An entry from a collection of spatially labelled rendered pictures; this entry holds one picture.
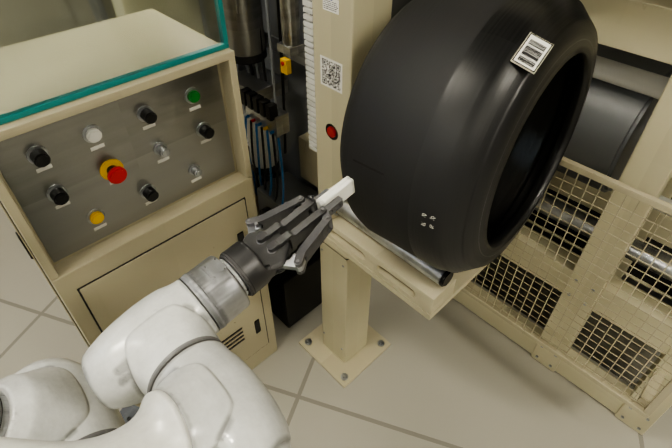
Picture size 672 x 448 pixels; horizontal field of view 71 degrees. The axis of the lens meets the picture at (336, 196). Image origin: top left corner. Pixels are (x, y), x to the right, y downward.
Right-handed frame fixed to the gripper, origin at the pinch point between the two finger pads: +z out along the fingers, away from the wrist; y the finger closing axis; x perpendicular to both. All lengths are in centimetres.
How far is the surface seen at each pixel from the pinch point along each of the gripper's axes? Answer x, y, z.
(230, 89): 9, 52, 13
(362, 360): 127, 24, 18
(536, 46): -14.8, -12.7, 32.3
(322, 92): 12.4, 37.2, 29.6
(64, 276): 28, 51, -41
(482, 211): 7.7, -15.9, 17.8
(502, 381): 133, -19, 50
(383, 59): -11.3, 7.8, 20.7
